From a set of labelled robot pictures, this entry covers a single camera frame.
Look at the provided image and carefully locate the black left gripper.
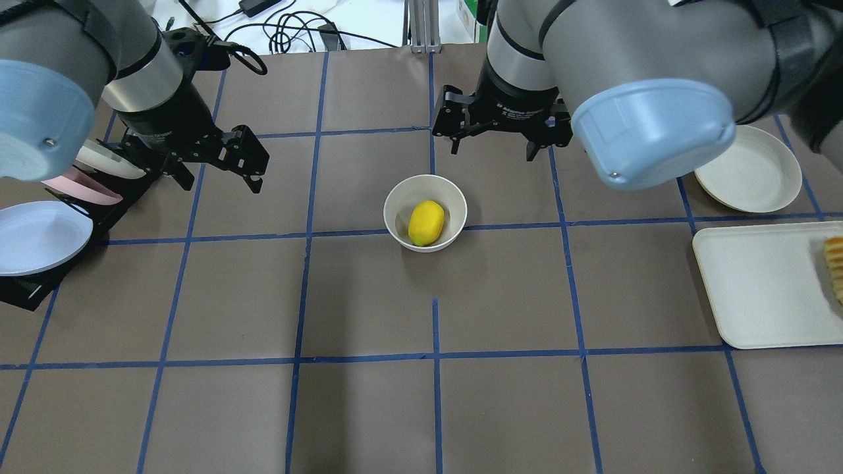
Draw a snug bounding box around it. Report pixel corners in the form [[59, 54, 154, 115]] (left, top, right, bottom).
[[121, 121, 270, 194]]

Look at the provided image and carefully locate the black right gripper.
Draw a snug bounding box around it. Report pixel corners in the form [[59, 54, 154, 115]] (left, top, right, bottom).
[[431, 66, 573, 162]]

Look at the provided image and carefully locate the yellow lemon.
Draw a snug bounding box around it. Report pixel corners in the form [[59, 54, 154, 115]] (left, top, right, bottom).
[[408, 200, 445, 247]]

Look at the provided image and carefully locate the white ceramic bowl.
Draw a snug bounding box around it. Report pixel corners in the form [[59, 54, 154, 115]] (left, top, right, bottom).
[[382, 174, 468, 253]]

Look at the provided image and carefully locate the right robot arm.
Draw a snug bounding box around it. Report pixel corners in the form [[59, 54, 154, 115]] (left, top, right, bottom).
[[466, 1, 841, 191]]

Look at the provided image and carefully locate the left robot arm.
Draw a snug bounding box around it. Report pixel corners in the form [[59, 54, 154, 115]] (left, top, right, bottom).
[[2, 1, 270, 193]]

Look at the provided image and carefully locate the green white carton box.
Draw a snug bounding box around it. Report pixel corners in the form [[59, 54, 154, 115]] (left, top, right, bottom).
[[456, 1, 494, 43]]

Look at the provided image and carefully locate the cream plate in rack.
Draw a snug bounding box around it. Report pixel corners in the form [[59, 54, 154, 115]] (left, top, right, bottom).
[[73, 139, 147, 180]]

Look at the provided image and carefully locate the pink plate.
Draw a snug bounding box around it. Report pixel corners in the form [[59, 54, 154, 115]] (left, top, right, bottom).
[[41, 166, 123, 206]]

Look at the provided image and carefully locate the light blue plate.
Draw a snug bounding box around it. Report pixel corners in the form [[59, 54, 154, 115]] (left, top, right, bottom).
[[1, 201, 94, 277]]

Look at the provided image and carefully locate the black dish rack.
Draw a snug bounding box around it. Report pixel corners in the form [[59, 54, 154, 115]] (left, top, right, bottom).
[[2, 133, 195, 311]]

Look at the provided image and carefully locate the white round plate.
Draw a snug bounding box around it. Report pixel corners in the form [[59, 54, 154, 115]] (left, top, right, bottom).
[[693, 125, 803, 214]]

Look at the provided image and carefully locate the white rectangular tray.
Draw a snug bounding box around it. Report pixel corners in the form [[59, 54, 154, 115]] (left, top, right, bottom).
[[692, 221, 842, 349]]

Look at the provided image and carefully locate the sliced bread loaf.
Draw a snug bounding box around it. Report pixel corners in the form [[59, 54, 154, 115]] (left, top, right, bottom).
[[824, 235, 843, 304]]

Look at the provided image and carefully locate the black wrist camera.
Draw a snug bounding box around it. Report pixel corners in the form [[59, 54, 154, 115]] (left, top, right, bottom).
[[162, 28, 231, 77]]

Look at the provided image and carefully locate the black cable bundle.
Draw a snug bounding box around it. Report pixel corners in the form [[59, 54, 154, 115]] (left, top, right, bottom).
[[191, 0, 399, 59]]

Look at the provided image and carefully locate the aluminium frame post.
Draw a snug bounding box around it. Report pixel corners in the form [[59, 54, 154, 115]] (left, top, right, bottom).
[[402, 1, 442, 54]]

